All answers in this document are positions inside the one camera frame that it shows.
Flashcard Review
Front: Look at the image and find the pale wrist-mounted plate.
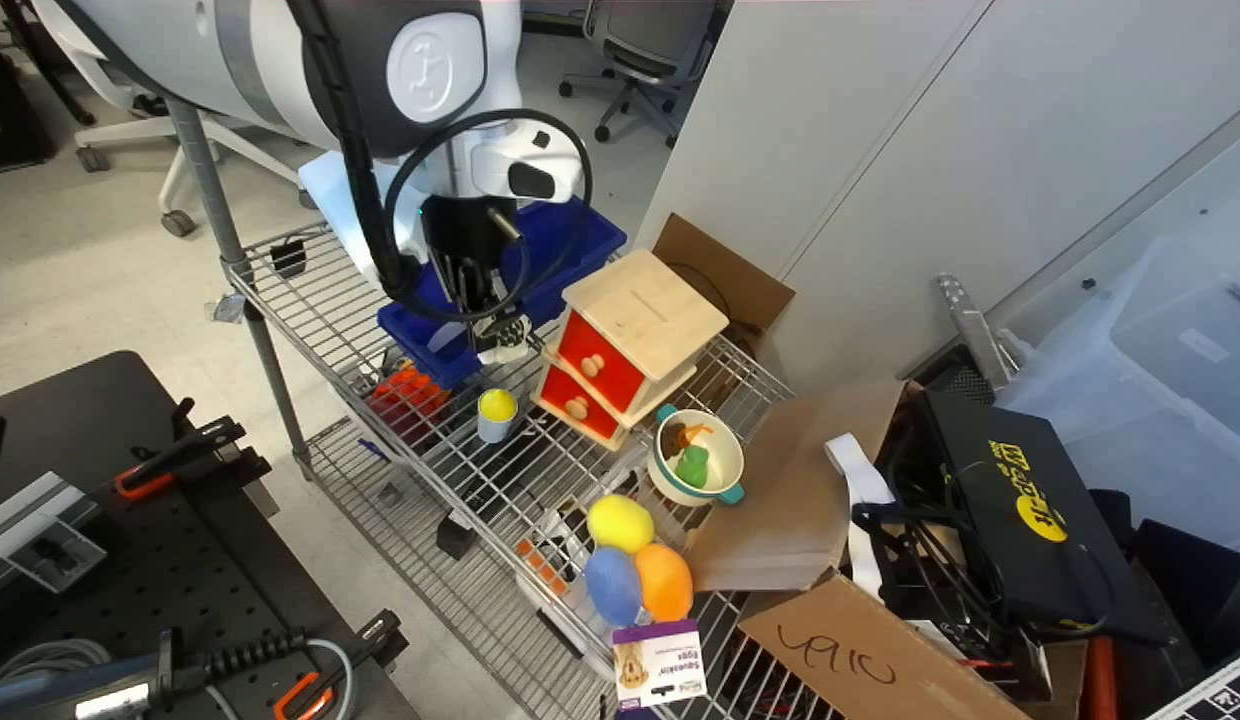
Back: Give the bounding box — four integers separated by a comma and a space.
297, 138, 432, 276

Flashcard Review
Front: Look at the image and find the red toy block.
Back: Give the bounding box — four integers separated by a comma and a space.
365, 362, 454, 435

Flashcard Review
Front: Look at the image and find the aluminium extrusion bar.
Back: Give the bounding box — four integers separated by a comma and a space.
0, 468, 112, 594

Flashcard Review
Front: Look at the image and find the flat brown cardboard piece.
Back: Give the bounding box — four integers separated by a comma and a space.
649, 213, 802, 357

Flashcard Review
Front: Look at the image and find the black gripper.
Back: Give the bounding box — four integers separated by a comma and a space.
416, 193, 529, 340

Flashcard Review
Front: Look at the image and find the white cable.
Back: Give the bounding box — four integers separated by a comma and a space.
297, 637, 365, 715

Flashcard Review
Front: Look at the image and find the black perforated table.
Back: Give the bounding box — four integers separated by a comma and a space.
0, 348, 425, 720

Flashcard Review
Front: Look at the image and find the white yellow toy brush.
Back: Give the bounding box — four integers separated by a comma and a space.
425, 314, 473, 357

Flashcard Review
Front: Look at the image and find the orange soft ball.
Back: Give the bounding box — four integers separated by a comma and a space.
634, 541, 698, 625

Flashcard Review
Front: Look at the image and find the white office chair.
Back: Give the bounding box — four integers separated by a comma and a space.
63, 112, 317, 244

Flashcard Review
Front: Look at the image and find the grey cable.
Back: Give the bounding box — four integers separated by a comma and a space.
0, 637, 157, 720

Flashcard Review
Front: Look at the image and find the black orange clamp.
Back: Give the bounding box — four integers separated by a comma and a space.
153, 608, 413, 720
112, 395, 278, 506

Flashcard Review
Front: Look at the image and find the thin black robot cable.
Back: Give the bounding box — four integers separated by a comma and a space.
376, 102, 595, 294

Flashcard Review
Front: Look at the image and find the yellow-topped toy bottle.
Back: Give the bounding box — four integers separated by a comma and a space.
473, 384, 523, 446

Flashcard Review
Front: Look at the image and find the large wooden red-front box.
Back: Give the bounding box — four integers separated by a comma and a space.
560, 244, 732, 431

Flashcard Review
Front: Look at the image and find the blue soft ball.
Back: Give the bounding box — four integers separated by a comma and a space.
576, 543, 644, 633

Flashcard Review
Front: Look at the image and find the blue plastic box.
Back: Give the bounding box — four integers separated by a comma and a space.
376, 196, 634, 393

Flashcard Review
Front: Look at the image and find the small tortoise doll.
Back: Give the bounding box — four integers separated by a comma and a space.
473, 312, 539, 371

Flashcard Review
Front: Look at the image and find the white purple package card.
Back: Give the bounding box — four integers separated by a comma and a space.
610, 615, 711, 710

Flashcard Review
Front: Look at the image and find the clear plastic storage bin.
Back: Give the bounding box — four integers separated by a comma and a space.
996, 223, 1240, 562

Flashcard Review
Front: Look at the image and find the brown cardboard box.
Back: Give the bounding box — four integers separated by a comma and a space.
681, 376, 1037, 720

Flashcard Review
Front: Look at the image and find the yellow soft ball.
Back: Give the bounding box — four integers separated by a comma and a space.
585, 492, 661, 557

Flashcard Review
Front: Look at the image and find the black rack caster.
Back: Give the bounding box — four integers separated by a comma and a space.
432, 511, 485, 560

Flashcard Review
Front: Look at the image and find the black bag yellow logo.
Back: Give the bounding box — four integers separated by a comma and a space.
913, 388, 1176, 648

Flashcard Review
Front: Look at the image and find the white keyboard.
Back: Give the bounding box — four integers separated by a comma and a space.
1145, 638, 1240, 720

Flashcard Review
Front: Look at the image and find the metal wire shelf rack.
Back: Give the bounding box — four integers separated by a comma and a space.
162, 90, 813, 720

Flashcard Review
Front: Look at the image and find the small black clip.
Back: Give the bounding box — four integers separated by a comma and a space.
267, 237, 312, 280

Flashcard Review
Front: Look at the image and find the green toy piece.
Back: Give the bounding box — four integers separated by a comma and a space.
670, 438, 718, 492

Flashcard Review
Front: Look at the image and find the black metal frame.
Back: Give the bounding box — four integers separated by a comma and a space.
851, 495, 1051, 695

